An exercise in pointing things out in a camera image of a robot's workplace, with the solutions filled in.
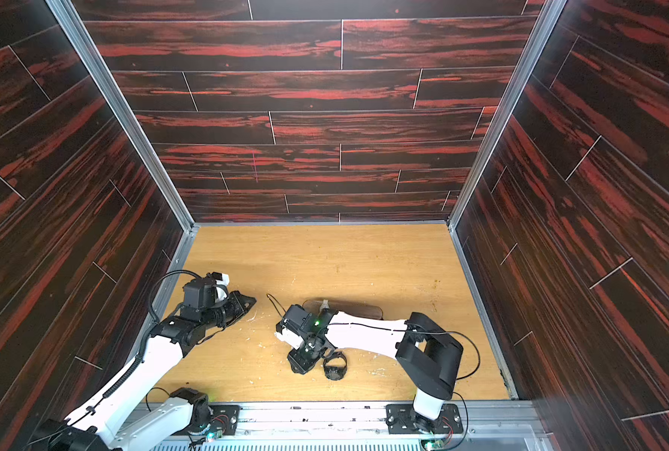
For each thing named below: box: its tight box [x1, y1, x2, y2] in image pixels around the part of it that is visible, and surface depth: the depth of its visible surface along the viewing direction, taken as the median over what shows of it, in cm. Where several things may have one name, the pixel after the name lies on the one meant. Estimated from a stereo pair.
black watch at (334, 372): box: [323, 351, 348, 381], surface depth 81 cm
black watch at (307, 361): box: [299, 351, 321, 374], surface depth 72 cm
